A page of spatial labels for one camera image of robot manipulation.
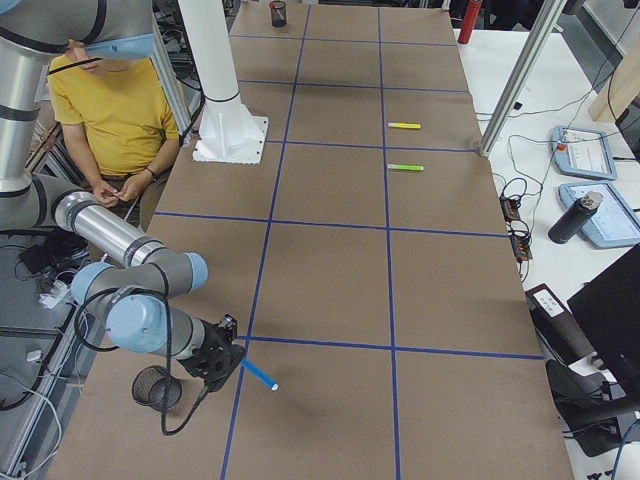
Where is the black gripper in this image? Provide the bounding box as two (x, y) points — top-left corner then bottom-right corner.
(178, 320), (246, 392)

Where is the blue marker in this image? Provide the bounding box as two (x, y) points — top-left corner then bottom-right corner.
(241, 358), (279, 391)

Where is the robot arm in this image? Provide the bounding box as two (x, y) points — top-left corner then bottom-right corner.
(1, 1), (245, 392)

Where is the far black mesh cup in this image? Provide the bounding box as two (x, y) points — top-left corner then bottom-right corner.
(131, 365), (183, 411)

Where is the black mesh cup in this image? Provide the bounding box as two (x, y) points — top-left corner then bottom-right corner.
(131, 365), (183, 411)
(269, 0), (287, 28)

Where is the green marker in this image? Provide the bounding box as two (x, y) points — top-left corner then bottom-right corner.
(387, 164), (424, 172)

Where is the person in yellow shirt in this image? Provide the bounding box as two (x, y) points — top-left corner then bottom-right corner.
(48, 40), (180, 208)

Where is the yellow marker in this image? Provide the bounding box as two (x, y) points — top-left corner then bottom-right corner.
(387, 122), (422, 130)

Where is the orange black electronics board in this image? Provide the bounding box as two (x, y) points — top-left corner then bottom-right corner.
(499, 195), (532, 263)

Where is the black power adapter box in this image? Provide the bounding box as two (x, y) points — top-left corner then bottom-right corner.
(525, 283), (595, 365)

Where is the near black mesh cup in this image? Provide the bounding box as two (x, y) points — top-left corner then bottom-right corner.
(269, 0), (287, 28)

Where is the black monitor with stand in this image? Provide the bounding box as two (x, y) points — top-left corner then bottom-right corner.
(546, 246), (639, 457)

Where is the black water bottle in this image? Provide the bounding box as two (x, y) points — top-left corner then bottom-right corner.
(548, 191), (604, 244)

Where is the upper teach pendant tablet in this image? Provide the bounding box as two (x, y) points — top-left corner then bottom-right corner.
(549, 125), (617, 181)

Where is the teach pendant tablet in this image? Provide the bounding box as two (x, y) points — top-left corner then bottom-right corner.
(549, 125), (617, 181)
(558, 180), (639, 249)

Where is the lower teach pendant tablet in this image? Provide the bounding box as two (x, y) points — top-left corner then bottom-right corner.
(558, 180), (639, 249)

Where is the red bottle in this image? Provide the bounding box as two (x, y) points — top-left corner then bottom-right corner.
(457, 0), (483, 45)

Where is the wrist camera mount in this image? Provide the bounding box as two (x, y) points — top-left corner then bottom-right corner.
(217, 314), (237, 342)

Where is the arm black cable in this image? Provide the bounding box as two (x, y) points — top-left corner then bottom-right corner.
(73, 261), (211, 436)

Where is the white central pedestal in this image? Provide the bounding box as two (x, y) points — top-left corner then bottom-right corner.
(178, 0), (269, 165)

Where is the aluminium frame post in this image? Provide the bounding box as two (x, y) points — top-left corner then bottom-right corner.
(478, 0), (567, 158)

